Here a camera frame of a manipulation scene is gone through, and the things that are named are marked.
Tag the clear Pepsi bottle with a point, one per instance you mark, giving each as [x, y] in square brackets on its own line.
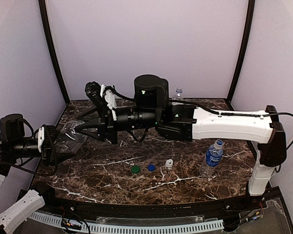
[178, 95]

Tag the black right frame post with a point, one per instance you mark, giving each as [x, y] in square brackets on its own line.
[242, 51]

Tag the green bottle cap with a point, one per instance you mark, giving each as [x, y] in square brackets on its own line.
[135, 169]

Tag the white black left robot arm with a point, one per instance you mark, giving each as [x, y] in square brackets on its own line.
[19, 140]

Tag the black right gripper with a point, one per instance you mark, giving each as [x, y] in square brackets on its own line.
[110, 126]

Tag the black right table rail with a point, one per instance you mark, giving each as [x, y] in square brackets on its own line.
[253, 126]

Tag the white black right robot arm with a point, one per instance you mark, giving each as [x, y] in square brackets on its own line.
[181, 120]

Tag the blue bottle cap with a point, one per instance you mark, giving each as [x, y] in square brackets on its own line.
[151, 167]

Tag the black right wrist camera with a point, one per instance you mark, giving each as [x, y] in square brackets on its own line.
[102, 96]

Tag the clear bottle blue label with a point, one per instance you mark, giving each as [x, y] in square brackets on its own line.
[212, 158]

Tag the clear bottle white cap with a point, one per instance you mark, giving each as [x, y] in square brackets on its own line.
[68, 140]

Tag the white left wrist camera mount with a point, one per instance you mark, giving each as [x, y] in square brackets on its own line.
[40, 138]

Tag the black left frame post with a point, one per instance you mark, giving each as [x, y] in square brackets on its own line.
[52, 50]

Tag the black frame post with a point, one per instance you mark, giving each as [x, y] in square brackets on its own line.
[52, 50]
[242, 51]

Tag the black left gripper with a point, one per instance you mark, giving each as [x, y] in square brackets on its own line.
[48, 153]

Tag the white slotted cable duct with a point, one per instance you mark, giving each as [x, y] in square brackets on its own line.
[112, 225]

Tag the white sport bottle cap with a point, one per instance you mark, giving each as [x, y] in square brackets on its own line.
[169, 163]

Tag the black table rail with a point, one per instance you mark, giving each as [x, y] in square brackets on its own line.
[253, 126]
[233, 211]

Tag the black front table rail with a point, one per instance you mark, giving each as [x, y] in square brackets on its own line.
[233, 211]

